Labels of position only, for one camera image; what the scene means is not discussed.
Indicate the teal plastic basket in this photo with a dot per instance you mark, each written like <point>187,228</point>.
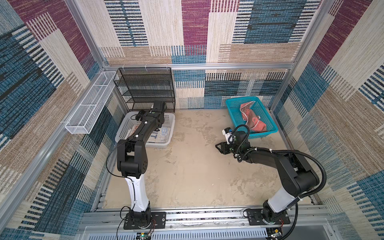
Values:
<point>233,106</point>

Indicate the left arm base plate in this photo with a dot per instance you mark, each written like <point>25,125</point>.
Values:
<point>136,220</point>

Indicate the aluminium front rail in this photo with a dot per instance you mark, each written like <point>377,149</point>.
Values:
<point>203,218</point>

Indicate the pastel blue letter towel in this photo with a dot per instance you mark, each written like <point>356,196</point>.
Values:
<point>160,137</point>

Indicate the white wire wall basket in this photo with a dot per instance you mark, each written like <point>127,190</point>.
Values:
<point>86,114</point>

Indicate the pink red towel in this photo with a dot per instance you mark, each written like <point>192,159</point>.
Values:
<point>253,121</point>

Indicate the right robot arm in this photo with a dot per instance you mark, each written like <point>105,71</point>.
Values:
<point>295,172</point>

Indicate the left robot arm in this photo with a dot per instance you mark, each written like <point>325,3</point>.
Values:
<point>132,162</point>

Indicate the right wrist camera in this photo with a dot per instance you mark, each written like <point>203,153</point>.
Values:
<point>228,133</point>

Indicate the black wire shelf rack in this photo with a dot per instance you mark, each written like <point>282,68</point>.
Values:
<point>141,87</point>

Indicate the white plastic basket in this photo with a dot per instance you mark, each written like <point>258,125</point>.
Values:
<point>129,121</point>

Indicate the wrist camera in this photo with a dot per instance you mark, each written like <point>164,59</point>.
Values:
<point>139,115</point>
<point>228,133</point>

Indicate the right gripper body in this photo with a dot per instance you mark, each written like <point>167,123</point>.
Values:
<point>231,148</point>

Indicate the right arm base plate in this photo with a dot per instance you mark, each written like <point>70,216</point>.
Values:
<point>263,217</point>

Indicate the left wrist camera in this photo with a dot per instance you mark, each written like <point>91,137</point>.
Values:
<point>139,115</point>

